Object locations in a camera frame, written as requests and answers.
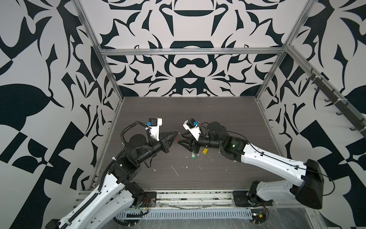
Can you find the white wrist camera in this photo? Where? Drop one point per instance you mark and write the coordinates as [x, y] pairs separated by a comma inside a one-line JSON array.
[[153, 127], [193, 127]]

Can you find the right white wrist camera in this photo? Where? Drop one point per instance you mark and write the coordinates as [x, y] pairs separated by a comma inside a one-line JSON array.
[[193, 127]]

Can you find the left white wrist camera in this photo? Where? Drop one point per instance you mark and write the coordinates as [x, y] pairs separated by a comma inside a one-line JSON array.
[[153, 127]]

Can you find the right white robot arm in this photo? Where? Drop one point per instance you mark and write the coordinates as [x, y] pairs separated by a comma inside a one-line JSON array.
[[302, 180]]

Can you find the black wall hook rack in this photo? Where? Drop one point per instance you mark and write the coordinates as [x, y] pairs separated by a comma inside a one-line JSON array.
[[344, 106]]

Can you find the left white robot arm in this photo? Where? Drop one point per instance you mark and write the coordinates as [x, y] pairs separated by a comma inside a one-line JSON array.
[[116, 190]]

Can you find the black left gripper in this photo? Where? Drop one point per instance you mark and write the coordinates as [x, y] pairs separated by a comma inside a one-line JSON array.
[[164, 143]]

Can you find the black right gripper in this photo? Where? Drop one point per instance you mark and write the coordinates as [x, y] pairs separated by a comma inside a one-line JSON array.
[[193, 144]]

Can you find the white slotted cable duct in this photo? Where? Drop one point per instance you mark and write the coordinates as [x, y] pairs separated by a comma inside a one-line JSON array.
[[186, 214]]

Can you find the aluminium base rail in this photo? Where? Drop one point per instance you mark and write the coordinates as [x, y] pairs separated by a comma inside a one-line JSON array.
[[195, 197]]

